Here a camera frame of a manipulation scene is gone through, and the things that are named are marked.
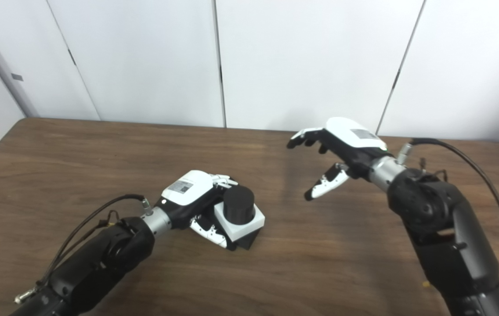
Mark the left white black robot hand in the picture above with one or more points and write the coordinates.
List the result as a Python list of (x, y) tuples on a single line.
[(186, 188)]

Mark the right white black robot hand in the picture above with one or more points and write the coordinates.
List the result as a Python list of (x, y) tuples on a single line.
[(355, 140)]

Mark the black peg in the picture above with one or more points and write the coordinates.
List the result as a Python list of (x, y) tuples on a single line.
[(238, 204)]

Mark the white square piece with hole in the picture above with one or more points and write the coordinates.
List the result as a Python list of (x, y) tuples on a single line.
[(240, 229)]

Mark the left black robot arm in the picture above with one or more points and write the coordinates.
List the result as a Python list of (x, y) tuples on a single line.
[(95, 263)]

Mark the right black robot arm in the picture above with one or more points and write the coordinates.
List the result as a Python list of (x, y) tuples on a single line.
[(447, 232)]

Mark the small grey wall tag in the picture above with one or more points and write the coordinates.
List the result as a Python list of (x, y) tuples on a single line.
[(17, 77)]

